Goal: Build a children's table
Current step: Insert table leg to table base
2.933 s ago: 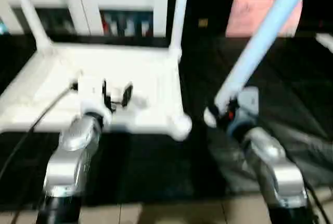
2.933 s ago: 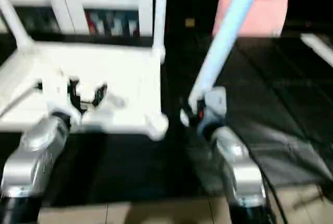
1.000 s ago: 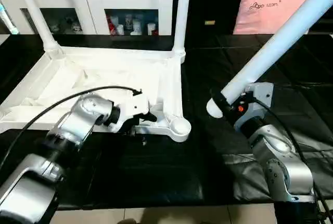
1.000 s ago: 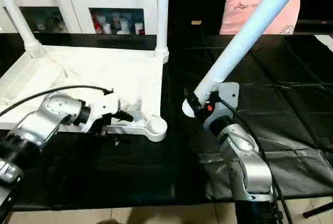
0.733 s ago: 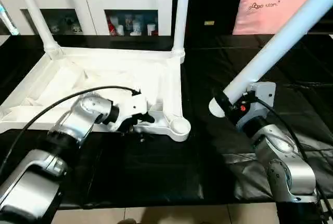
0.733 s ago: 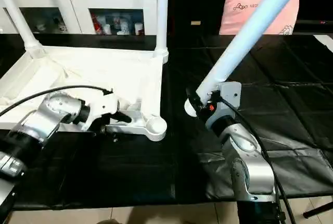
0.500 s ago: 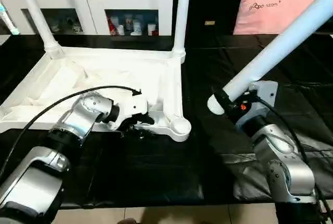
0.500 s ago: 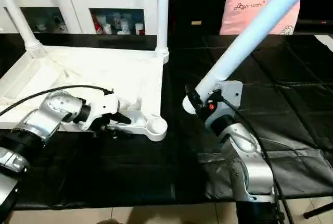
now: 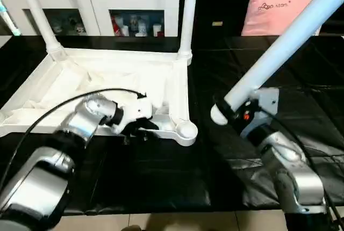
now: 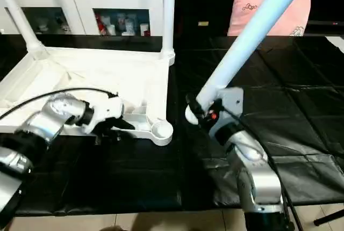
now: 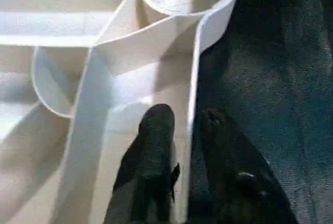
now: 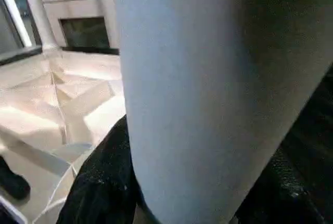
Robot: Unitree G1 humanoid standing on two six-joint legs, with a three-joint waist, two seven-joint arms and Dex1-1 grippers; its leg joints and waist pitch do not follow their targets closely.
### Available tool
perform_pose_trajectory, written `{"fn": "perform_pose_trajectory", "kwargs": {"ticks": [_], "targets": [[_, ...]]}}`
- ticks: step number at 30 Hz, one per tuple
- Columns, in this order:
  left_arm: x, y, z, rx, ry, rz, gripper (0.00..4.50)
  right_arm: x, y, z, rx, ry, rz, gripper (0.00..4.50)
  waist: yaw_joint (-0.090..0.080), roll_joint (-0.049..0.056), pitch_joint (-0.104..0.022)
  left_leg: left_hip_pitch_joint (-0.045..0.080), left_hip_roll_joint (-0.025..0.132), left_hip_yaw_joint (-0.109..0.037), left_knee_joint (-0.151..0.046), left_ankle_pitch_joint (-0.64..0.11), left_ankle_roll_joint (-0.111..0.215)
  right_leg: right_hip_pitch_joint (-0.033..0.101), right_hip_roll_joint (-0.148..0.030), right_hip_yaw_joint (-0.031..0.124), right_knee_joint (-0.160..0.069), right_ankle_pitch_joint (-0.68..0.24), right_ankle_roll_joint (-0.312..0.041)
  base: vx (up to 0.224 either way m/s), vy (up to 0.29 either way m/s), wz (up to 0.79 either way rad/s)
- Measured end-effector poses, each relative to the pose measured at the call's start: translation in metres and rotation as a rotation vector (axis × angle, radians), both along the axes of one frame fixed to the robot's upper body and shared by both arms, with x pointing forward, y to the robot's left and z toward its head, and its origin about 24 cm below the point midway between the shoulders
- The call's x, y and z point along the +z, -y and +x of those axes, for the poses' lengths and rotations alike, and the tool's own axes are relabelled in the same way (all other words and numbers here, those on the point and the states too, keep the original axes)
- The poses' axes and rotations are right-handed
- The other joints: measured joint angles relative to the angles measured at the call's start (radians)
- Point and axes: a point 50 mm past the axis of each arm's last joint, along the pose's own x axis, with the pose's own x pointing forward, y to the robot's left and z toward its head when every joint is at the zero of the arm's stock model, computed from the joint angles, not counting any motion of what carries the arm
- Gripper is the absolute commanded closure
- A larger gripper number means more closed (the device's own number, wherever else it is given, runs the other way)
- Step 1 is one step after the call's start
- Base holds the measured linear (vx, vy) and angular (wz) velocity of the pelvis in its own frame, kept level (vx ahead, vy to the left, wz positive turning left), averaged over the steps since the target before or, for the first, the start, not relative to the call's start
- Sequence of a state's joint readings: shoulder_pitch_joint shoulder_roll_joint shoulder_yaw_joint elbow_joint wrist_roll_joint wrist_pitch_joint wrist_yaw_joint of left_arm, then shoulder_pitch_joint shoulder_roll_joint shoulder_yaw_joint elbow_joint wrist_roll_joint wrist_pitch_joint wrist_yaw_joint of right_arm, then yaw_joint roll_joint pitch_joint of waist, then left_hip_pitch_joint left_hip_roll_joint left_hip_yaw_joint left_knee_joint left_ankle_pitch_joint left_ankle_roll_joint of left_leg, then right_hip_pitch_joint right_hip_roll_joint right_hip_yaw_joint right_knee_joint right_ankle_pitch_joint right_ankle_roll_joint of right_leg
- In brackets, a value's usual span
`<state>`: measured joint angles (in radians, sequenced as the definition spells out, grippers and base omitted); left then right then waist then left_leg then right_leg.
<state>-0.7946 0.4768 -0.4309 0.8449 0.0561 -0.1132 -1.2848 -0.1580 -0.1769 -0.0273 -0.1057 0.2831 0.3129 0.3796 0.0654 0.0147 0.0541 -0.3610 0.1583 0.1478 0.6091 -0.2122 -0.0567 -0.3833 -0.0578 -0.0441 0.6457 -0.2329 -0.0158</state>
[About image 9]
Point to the white plastic table leg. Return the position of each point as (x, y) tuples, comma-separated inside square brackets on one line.
[(188, 16), (290, 37), (40, 16)]

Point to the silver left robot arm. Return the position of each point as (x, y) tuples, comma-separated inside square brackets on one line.
[(54, 156)]

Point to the black work mat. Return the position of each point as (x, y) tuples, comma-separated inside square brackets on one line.
[(258, 70)]

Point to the small yellow label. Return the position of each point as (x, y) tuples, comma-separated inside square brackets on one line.
[(216, 24)]

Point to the black sofa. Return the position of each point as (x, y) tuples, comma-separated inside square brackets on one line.
[(220, 0)]

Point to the pink printed pillow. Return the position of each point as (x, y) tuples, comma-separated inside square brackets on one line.
[(279, 15)]

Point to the white glass-door cabinet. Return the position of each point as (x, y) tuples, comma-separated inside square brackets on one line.
[(70, 0)]

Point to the light blue pole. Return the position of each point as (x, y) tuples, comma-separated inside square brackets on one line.
[(9, 19)]

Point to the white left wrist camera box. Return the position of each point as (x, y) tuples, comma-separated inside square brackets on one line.
[(137, 110)]

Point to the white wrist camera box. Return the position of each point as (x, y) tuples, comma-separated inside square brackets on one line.
[(137, 110), (264, 103)]

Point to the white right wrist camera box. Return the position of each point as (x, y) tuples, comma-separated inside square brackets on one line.
[(264, 103)]

